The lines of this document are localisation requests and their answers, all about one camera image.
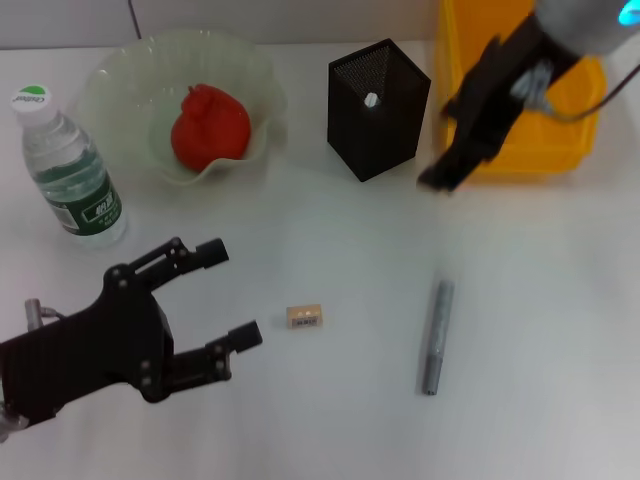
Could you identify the small tan eraser block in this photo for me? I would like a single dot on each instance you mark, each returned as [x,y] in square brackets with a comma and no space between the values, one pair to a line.
[305,318]

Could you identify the yellow plastic bin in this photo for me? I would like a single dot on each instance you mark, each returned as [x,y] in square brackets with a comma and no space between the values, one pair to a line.
[550,150]

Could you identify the black mesh pen holder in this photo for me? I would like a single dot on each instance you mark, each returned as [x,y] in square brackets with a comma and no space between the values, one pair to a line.
[380,145]

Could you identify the clear water bottle green label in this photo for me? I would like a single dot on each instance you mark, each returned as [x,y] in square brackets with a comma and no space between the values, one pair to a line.
[70,165]

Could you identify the grey pen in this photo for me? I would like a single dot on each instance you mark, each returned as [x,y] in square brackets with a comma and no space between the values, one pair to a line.
[437,335]

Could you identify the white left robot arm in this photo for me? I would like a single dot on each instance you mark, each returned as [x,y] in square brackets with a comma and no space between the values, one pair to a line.
[7,425]

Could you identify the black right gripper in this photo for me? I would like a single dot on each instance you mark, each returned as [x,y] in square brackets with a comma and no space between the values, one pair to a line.
[495,95]

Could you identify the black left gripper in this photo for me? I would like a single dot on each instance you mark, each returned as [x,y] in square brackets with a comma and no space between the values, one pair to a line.
[100,350]

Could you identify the red-orange fruit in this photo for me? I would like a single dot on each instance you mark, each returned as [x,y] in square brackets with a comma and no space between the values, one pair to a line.
[210,130]

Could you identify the pale green wavy fruit plate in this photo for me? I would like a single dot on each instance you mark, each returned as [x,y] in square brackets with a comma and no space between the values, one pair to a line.
[130,100]

